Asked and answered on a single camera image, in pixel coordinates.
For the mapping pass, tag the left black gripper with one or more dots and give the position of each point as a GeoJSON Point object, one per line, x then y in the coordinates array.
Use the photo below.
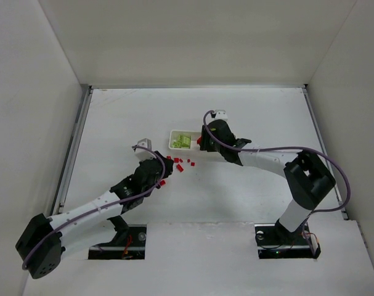
{"type": "Point", "coordinates": [163, 164]}

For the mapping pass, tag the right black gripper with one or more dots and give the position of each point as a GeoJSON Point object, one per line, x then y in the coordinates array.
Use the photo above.
{"type": "Point", "coordinates": [206, 142]}

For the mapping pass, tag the red lego pile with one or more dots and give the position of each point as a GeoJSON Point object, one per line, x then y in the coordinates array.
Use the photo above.
{"type": "Point", "coordinates": [181, 163]}

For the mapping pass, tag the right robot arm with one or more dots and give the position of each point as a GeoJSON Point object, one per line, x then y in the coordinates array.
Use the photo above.
{"type": "Point", "coordinates": [308, 179]}

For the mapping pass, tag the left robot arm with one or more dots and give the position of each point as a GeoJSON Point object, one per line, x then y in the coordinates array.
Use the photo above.
{"type": "Point", "coordinates": [47, 240]}

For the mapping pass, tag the white divided container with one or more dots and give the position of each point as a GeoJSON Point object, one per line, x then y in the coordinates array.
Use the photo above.
{"type": "Point", "coordinates": [194, 136]}

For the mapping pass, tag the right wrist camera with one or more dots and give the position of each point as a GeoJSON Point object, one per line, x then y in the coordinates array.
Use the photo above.
{"type": "Point", "coordinates": [219, 115]}

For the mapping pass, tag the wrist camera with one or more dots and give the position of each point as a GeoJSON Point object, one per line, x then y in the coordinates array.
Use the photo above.
{"type": "Point", "coordinates": [219, 115]}
{"type": "Point", "coordinates": [142, 149]}

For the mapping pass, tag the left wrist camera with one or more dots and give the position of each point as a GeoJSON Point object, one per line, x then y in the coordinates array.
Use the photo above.
{"type": "Point", "coordinates": [142, 149]}

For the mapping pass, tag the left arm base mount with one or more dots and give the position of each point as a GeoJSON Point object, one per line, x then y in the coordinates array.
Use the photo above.
{"type": "Point", "coordinates": [128, 242]}

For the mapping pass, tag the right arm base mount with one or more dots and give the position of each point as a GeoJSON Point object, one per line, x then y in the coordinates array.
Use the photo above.
{"type": "Point", "coordinates": [273, 242]}

